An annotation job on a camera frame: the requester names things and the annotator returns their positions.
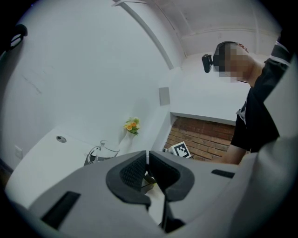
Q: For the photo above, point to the person's black t-shirt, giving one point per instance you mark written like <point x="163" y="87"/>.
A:
<point x="256" y="120"/>

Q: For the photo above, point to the round metal table grommet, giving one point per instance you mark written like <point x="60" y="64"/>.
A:
<point x="61" y="139"/>

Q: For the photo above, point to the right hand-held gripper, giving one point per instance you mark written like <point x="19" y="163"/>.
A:
<point x="180" y="150"/>

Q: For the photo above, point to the clear glass pitcher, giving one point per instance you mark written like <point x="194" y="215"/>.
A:
<point x="106" y="152"/>

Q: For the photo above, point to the black head-mounted camera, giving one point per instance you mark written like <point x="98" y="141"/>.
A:
<point x="207" y="63"/>

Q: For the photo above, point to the white wall socket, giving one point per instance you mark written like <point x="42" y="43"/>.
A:
<point x="18" y="152"/>

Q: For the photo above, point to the person's right forearm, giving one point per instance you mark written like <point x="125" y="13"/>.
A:
<point x="235" y="156"/>

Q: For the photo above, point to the white table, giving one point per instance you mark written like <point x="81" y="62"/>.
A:
<point x="46" y="167"/>

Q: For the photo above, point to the grey wall plate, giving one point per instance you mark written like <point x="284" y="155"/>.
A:
<point x="164" y="96"/>

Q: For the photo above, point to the white ceiling conduit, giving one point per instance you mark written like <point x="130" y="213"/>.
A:
<point x="151" y="35"/>

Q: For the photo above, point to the white vase with yellow flowers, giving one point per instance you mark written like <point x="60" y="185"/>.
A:
<point x="132" y="126"/>

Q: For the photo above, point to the person's head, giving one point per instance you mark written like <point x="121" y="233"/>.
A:
<point x="239" y="62"/>

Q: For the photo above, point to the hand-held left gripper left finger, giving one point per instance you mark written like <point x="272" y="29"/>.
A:
<point x="90" y="200"/>

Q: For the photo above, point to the black office chair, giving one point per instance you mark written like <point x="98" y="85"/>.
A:
<point x="17" y="37"/>

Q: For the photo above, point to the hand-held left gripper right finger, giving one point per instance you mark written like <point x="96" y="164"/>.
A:
<point x="205" y="181"/>

